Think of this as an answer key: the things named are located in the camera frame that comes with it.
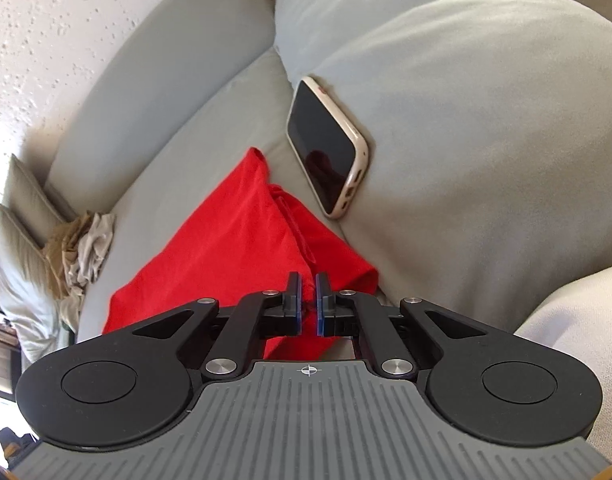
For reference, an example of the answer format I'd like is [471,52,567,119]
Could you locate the red shorts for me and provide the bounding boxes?
[102,147,379,361]

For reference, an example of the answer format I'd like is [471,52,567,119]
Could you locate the tan garment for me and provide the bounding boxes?
[41,212,94,301]

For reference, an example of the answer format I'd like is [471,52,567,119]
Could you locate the white fabric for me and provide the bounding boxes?
[513,262,612,461]

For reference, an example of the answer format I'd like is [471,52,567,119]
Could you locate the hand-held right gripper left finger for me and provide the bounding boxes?
[133,271,304,378]

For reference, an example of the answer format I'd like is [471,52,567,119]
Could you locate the light grey garment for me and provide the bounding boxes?
[61,211,118,331]

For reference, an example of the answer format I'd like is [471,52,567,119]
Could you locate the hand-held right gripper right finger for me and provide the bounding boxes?
[315,272,489,378]

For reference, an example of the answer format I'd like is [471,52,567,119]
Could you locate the smartphone in white case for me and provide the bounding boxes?
[286,76,371,220]

